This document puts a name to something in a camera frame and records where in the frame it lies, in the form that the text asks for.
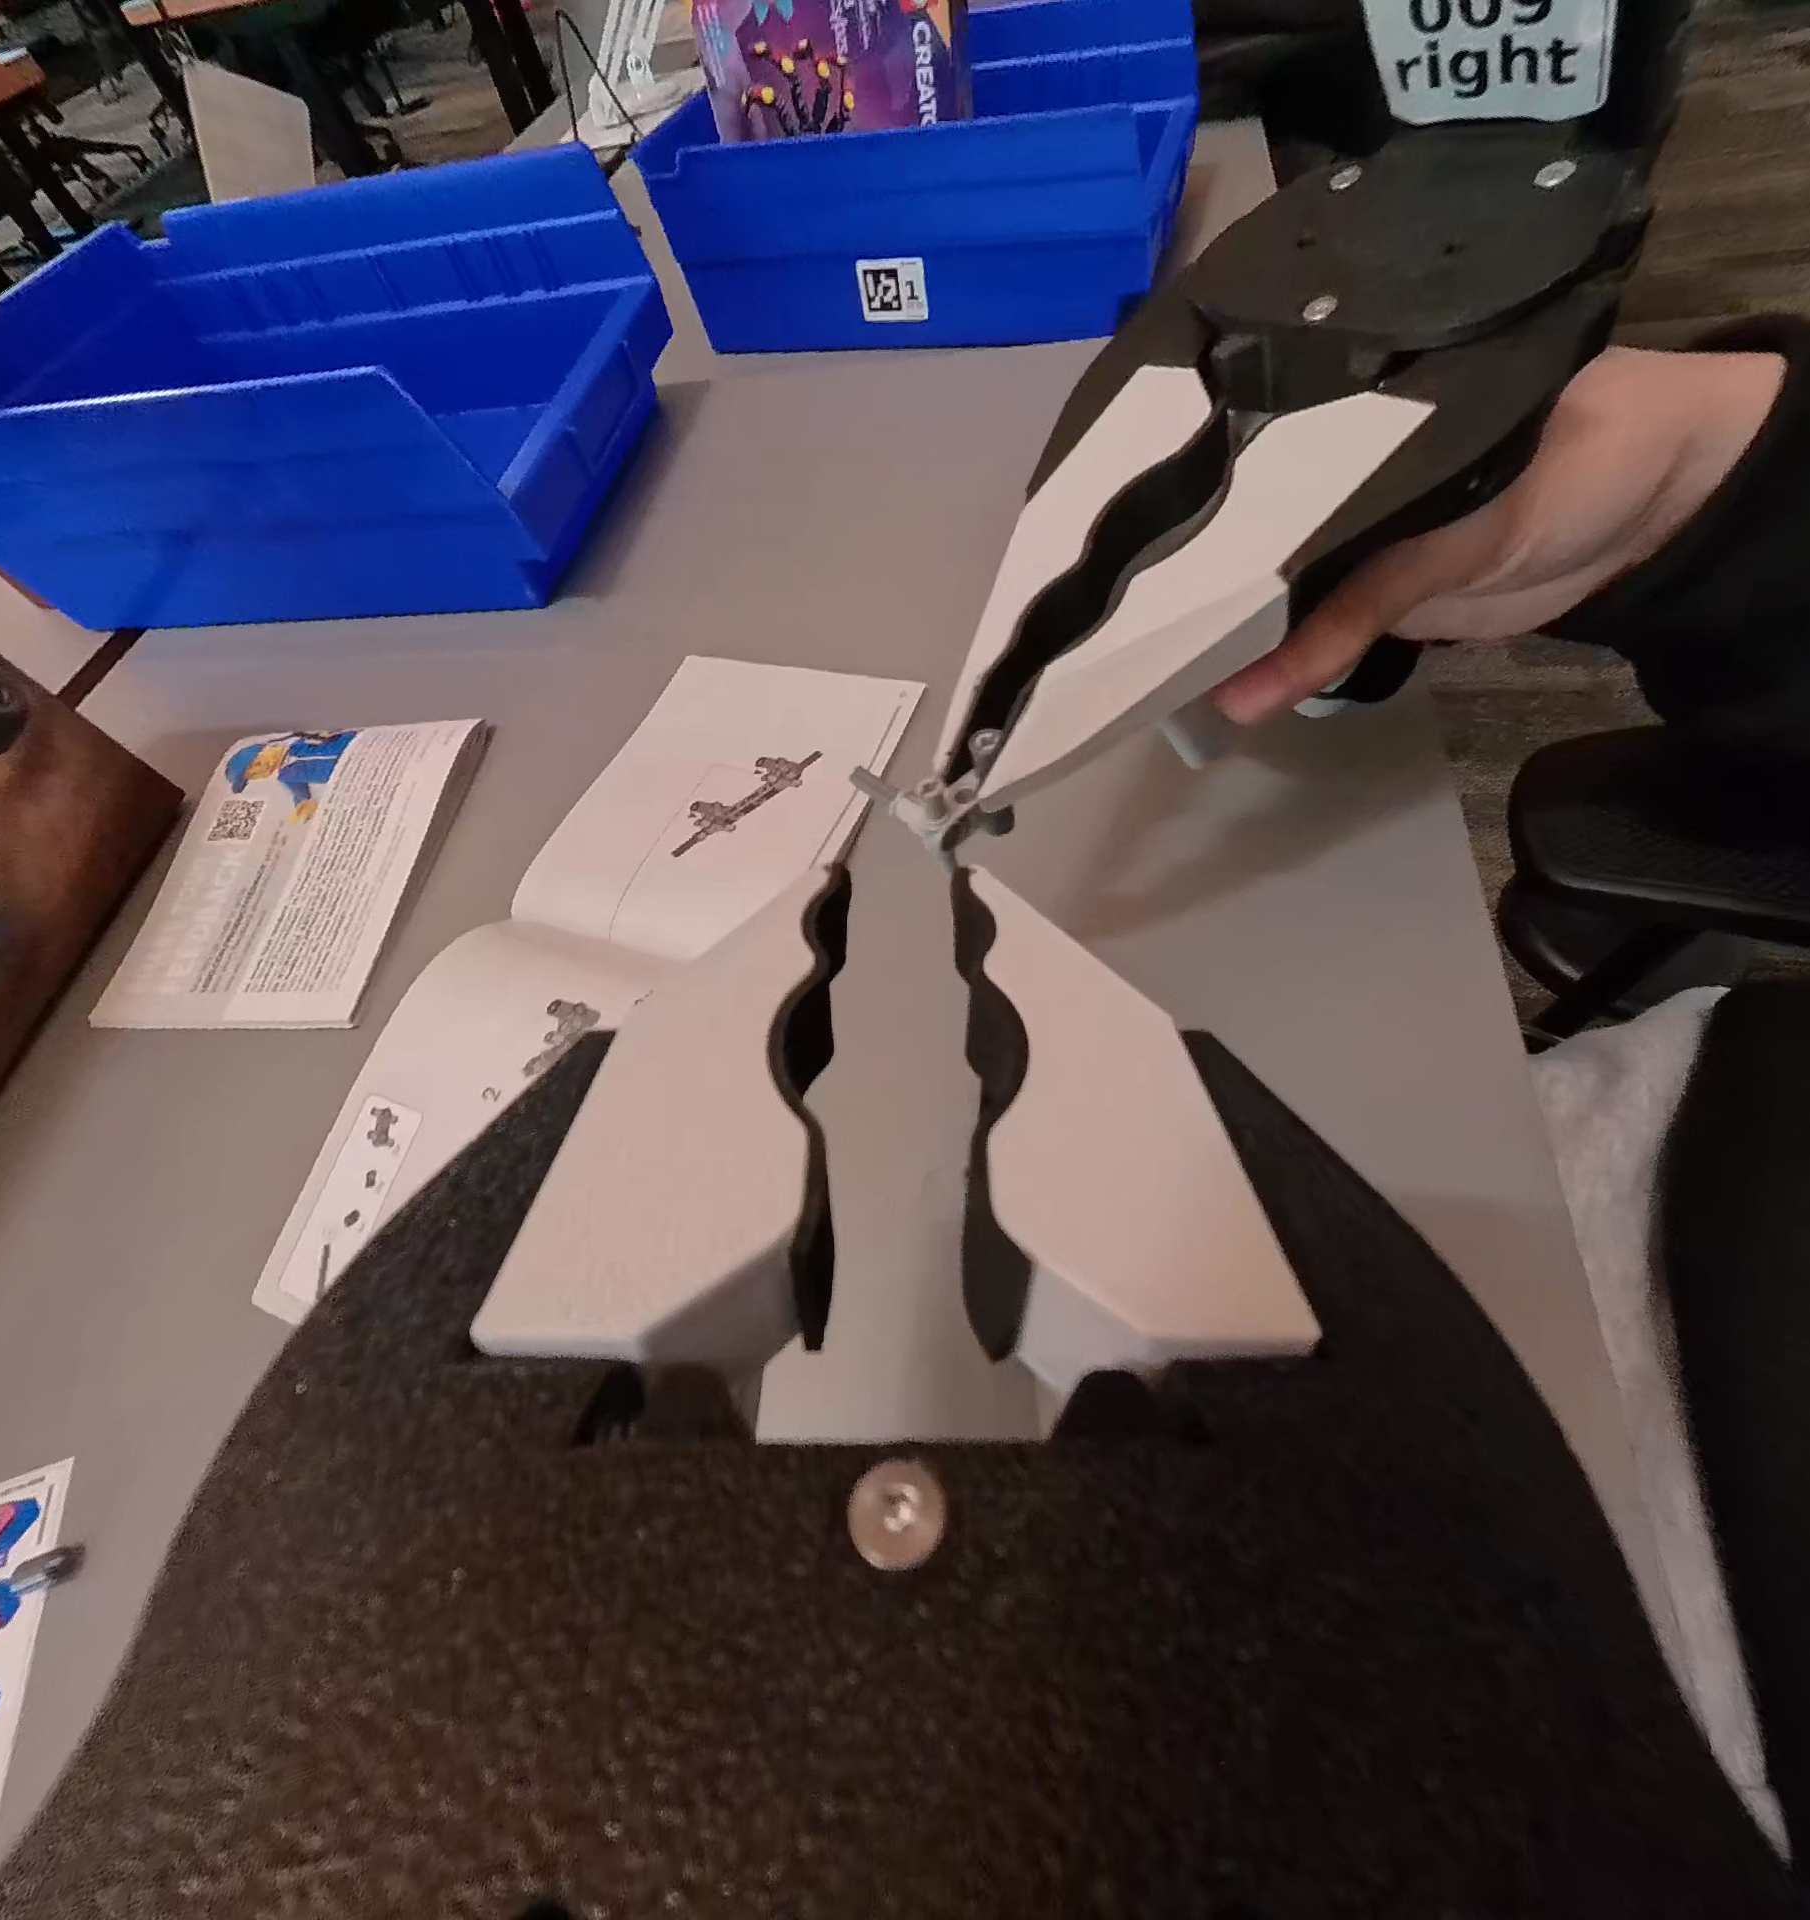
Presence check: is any printed leaflet with blue figure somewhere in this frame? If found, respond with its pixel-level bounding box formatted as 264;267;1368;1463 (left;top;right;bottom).
89;717;492;1030

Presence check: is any person's white garment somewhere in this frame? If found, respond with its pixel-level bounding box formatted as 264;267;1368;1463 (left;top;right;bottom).
1531;991;1793;1867

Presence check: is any car lego set box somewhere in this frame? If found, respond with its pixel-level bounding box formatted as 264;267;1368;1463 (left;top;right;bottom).
0;612;189;1177

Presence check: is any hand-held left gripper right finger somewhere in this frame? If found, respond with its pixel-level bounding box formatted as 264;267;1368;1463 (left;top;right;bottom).
950;870;1322;1381

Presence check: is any blue bin with label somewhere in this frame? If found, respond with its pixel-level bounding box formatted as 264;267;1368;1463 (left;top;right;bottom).
627;0;1202;358

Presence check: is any grey cardboard divider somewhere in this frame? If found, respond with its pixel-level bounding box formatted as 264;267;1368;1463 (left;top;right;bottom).
179;61;315;209

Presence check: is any person's right hand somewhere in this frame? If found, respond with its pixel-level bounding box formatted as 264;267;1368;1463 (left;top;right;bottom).
1215;356;1793;726

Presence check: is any grey lego axle assembly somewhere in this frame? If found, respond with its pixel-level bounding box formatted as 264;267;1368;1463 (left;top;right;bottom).
849;732;1016;854

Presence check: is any black office chair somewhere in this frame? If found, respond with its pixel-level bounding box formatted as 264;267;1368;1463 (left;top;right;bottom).
1493;726;1810;1044

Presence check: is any open lego instruction booklet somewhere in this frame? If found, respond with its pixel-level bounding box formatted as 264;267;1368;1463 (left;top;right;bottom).
246;655;932;1328

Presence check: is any person's right forearm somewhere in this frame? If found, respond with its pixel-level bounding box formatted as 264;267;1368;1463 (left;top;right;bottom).
1549;314;1810;742

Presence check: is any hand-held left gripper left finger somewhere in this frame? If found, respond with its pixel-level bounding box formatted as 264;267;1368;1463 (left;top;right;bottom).
463;870;856;1370

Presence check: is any purple lego box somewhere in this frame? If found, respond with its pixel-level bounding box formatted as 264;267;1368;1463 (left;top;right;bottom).
688;0;975;147

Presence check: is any large empty blue bin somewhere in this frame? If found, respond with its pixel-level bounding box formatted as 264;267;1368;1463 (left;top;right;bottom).
0;141;675;633

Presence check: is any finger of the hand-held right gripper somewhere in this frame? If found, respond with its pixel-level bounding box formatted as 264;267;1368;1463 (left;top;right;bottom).
977;390;1437;819
934;366;1232;779

